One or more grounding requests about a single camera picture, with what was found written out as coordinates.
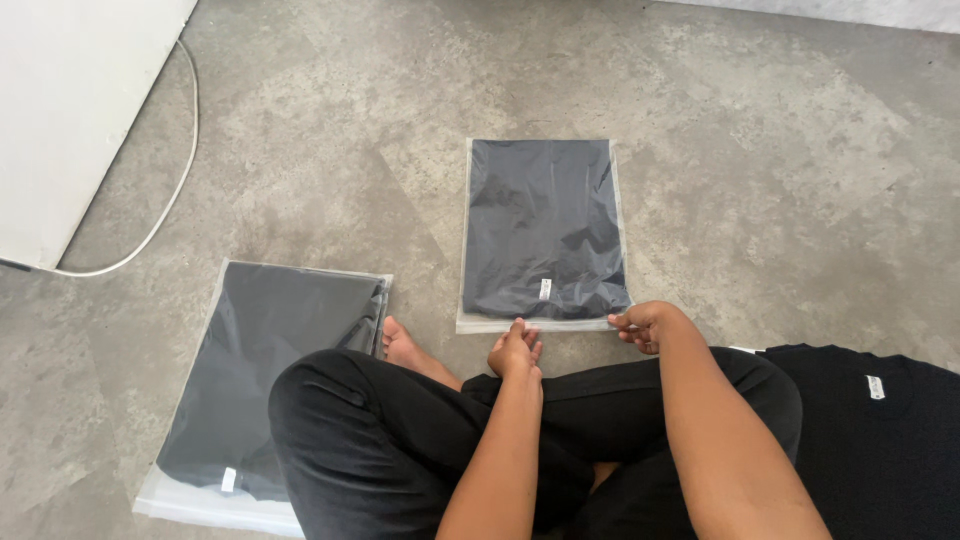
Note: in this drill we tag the person's left hand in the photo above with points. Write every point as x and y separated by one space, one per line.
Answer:
514 356

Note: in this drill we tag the person's right hand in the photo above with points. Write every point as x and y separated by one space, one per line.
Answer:
652 322

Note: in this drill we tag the person's left fingers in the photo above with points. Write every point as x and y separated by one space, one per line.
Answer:
519 334

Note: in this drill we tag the person's right fingers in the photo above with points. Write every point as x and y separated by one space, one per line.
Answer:
628 324

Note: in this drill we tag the clear plastic garment bag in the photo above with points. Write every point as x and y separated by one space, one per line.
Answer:
495 325

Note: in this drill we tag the folded black shirt in bag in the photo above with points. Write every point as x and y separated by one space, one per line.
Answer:
544 225

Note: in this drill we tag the person's bare foot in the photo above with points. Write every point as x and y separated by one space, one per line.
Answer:
409 352

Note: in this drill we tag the person's black trousers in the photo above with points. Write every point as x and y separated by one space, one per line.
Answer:
360 442

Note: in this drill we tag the stack of bagged black shirts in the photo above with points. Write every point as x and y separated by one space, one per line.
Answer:
247 360

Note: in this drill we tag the loose black t-shirt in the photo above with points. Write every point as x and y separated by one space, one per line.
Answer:
885 457

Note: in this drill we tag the white cabinet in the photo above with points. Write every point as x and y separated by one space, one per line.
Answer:
67 112

